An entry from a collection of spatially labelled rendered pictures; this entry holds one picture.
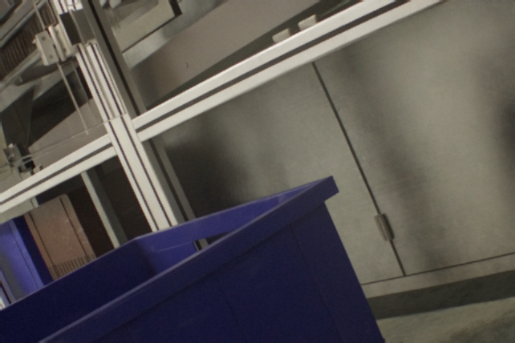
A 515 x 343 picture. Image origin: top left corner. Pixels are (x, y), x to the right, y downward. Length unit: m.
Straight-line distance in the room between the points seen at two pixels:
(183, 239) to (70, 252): 0.81
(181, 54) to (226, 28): 0.12
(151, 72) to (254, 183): 0.40
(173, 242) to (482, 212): 0.54
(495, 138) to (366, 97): 0.26
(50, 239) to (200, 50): 0.80
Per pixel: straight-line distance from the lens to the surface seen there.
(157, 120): 1.30
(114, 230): 1.69
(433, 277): 1.50
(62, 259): 1.93
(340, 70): 1.45
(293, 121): 1.56
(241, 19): 1.21
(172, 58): 1.35
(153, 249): 1.16
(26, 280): 2.16
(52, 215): 1.88
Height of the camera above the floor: 0.53
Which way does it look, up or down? 3 degrees down
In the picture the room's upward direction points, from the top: 24 degrees counter-clockwise
